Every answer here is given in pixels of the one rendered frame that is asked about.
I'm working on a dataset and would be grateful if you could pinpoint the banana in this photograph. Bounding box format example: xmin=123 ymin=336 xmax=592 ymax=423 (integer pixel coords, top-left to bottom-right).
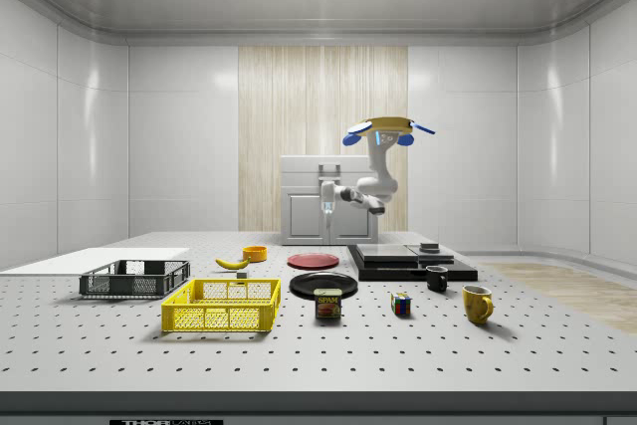
xmin=214 ymin=256 xmax=252 ymax=272

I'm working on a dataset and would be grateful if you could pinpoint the white board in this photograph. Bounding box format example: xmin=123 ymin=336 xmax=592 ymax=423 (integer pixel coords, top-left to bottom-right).
xmin=0 ymin=246 xmax=192 ymax=277

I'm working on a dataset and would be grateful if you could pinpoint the dark grey basket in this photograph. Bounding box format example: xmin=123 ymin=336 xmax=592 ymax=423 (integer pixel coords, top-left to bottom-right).
xmin=78 ymin=259 xmax=192 ymax=300

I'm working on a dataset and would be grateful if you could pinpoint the yellow basket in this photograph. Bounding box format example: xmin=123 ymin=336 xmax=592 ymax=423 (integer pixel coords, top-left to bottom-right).
xmin=160 ymin=278 xmax=283 ymax=333

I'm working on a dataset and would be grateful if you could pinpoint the flat-sided can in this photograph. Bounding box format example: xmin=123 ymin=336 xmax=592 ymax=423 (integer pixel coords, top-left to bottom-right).
xmin=313 ymin=287 xmax=344 ymax=320

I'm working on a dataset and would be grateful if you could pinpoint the white cabinet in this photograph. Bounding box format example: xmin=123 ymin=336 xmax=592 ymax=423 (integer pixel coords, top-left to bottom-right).
xmin=279 ymin=154 xmax=382 ymax=248

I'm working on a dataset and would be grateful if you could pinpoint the black plate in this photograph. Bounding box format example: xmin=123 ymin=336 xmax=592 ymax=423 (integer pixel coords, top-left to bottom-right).
xmin=288 ymin=271 xmax=360 ymax=300

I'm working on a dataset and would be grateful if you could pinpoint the puzzle cube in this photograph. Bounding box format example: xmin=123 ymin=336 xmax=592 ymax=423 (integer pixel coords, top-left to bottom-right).
xmin=389 ymin=292 xmax=414 ymax=318

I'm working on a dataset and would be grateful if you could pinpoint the yellow mug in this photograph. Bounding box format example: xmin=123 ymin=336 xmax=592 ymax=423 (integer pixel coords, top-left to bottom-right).
xmin=461 ymin=284 xmax=496 ymax=324

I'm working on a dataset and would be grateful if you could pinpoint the black stove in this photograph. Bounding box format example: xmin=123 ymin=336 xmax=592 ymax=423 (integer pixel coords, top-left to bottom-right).
xmin=345 ymin=241 xmax=480 ymax=283

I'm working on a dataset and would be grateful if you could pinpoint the black mug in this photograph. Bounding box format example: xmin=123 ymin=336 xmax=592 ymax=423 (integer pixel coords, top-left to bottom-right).
xmin=424 ymin=265 xmax=450 ymax=294

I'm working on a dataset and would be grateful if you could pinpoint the red plate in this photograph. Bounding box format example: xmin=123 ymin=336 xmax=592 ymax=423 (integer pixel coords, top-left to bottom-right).
xmin=287 ymin=252 xmax=339 ymax=271

